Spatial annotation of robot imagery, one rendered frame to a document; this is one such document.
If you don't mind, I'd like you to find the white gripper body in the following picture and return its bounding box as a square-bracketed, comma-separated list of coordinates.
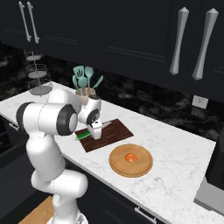
[87, 120, 105, 141]

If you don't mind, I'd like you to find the dark brown cutting board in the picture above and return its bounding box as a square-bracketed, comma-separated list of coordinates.
[74, 117, 135, 153]

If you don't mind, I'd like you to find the round wooden plate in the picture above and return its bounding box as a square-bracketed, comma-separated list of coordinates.
[108, 143, 154, 179]

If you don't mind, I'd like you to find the dark lower drawer front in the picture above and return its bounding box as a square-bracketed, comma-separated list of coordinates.
[78, 171, 165, 224]

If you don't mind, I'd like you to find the dark open drawer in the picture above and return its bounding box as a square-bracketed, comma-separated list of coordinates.
[0, 115, 30, 156]

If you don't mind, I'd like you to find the beige utensil pot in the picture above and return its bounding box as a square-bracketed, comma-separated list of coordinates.
[75, 87, 97, 107]

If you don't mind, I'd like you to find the teal angled utensil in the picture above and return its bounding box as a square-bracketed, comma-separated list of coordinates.
[91, 74, 104, 91]

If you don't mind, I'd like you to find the teal small utensil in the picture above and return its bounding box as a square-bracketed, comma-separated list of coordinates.
[72, 75, 79, 91]

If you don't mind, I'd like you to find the teal slotted spatula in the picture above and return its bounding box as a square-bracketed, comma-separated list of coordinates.
[72, 65, 86, 90]

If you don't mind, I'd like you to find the dark upper cupboard door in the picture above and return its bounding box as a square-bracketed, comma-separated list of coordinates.
[28, 0, 103, 67]
[183, 0, 224, 103]
[0, 0, 31, 50]
[99, 0, 195, 92]

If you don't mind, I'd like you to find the dark appliance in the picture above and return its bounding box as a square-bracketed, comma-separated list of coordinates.
[205, 132, 224, 191]

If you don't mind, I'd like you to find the grey hob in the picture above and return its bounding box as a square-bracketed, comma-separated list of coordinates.
[193, 176, 224, 217]

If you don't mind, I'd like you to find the green handled knife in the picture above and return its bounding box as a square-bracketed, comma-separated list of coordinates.
[74, 120, 114, 142]

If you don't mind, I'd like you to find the tiered wire stand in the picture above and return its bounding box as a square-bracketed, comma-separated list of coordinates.
[23, 49, 54, 97]

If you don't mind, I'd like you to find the white wall socket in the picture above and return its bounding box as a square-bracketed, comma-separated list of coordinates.
[191, 94, 210, 110]

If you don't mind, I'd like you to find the silver cupboard handle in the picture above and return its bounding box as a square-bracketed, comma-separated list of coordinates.
[26, 1, 40, 45]
[192, 7, 220, 81]
[17, 1, 32, 43]
[169, 6, 190, 76]

